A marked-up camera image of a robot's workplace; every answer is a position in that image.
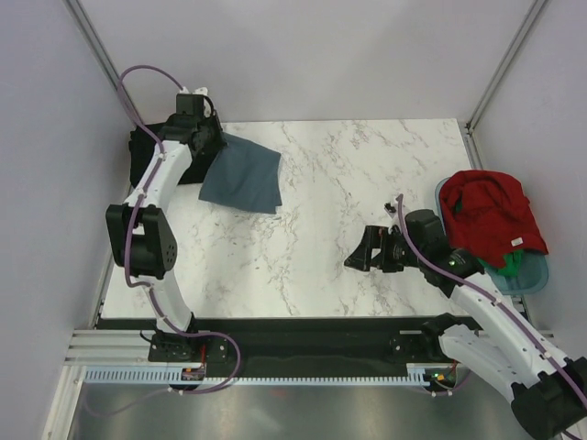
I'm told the blue-grey t-shirt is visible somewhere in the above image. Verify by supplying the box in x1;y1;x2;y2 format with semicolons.
199;133;282;215

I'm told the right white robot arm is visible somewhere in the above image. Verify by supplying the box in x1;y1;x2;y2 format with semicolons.
344;206;586;439

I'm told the aluminium front frame profile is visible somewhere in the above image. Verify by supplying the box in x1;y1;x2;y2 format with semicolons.
63;327;155;368

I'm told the folded black t-shirt stack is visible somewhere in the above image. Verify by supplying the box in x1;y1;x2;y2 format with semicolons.
128;127;218;188

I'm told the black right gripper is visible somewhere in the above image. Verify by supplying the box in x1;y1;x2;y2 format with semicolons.
344;225;426;272

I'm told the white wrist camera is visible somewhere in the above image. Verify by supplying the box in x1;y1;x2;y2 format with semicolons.
384;202;397;216
180;86;209;96

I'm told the white slotted cable duct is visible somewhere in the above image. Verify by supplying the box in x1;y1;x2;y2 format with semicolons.
83;365;455;387

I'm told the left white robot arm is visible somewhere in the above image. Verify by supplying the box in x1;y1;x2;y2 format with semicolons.
105;88;227;363

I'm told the teal plastic basket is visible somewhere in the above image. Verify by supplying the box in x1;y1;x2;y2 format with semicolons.
436;178;548;295

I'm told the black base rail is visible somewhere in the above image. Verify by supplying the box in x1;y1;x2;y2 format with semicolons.
146;315;533;380

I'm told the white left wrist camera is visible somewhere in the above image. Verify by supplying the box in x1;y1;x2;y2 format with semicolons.
180;86;209;96

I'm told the green t-shirt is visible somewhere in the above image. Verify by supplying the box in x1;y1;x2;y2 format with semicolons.
479;250;525;278

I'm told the right aluminium frame post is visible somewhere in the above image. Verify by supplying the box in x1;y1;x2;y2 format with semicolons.
464;0;549;134

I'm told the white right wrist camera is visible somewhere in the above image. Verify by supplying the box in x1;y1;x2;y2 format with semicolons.
384;202;397;216

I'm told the red t-shirt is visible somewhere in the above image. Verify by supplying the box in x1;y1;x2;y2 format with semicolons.
438;170;548;266

